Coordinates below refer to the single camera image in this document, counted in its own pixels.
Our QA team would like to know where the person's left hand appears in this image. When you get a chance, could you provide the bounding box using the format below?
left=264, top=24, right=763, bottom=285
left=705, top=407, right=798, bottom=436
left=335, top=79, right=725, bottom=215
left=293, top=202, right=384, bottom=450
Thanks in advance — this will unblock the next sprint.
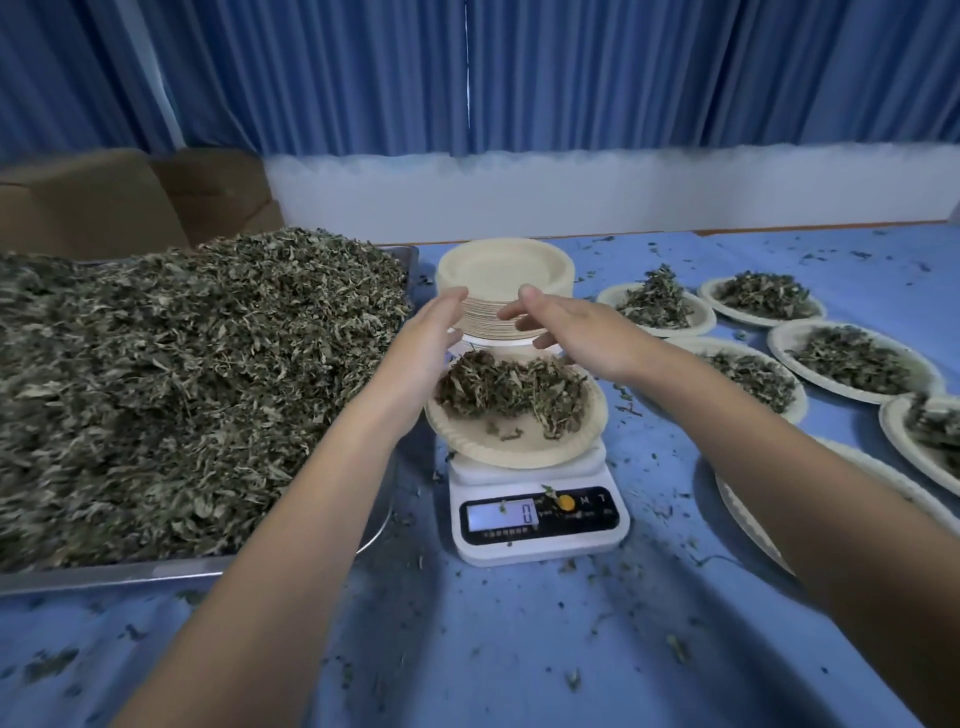
left=369, top=287, right=471, bottom=438

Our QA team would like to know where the person's right hand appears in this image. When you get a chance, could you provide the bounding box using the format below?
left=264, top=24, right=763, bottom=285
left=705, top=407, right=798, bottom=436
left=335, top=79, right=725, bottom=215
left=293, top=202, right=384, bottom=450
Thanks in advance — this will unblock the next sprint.
left=497, top=283, right=655, bottom=388

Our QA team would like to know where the person's left forearm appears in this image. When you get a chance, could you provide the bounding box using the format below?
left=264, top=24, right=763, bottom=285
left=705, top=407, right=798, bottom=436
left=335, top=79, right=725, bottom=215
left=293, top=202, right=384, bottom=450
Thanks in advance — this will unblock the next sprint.
left=111, top=393, right=435, bottom=728

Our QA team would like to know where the person's right forearm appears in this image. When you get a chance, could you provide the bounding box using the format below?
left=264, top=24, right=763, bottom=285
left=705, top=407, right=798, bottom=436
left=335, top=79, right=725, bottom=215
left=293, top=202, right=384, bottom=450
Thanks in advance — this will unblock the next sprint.
left=628, top=339, right=960, bottom=728

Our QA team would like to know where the small heap of dried herbs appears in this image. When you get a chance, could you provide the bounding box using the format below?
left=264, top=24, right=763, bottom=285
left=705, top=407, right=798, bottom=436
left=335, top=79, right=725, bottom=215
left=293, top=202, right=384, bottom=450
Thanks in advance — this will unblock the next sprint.
left=435, top=348, right=592, bottom=441

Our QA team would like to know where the stack of beige paper plates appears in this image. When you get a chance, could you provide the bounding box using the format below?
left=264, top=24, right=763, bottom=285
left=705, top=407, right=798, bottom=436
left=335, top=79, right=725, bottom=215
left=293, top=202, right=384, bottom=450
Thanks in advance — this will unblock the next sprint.
left=435, top=237, right=576, bottom=345

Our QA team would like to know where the beige paper plate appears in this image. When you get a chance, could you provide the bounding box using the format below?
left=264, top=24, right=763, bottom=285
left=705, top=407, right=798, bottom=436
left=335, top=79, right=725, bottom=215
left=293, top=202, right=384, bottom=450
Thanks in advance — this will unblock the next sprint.
left=424, top=346, right=610, bottom=471

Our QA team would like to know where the white digital kitchen scale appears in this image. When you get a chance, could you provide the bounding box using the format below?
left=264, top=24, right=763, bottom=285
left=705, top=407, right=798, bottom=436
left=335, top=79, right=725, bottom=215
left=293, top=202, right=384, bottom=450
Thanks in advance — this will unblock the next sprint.
left=446, top=336, right=631, bottom=569

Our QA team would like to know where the brown cardboard box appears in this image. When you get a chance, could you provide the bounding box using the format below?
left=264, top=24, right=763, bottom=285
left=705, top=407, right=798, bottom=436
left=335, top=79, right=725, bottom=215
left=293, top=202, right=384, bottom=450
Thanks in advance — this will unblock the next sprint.
left=148, top=147, right=287, bottom=249
left=0, top=147, right=193, bottom=264

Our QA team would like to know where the large pile of dried herbs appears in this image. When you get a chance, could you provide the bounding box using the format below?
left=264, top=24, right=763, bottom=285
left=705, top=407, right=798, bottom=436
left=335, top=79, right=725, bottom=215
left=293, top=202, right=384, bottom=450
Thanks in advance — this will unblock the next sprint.
left=0, top=227, right=414, bottom=575

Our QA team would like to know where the blue curtain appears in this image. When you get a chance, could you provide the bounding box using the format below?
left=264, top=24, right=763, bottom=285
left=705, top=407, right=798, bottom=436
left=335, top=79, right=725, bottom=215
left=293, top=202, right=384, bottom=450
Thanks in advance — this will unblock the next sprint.
left=0, top=0, right=471, bottom=160
left=465, top=0, right=960, bottom=155

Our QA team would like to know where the group of herb-filled plates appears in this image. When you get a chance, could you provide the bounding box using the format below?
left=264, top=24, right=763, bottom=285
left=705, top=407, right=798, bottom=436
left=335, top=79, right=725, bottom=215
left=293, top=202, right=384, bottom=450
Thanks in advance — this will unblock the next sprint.
left=596, top=264, right=960, bottom=579

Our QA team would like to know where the blue tablecloth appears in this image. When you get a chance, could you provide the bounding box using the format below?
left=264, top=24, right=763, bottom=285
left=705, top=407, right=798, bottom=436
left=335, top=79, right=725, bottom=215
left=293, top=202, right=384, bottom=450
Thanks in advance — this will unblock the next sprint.
left=0, top=221, right=960, bottom=728

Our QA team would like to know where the metal tray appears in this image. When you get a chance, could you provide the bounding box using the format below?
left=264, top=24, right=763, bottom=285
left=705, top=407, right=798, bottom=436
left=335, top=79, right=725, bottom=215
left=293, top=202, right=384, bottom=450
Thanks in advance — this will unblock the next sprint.
left=0, top=243, right=420, bottom=598

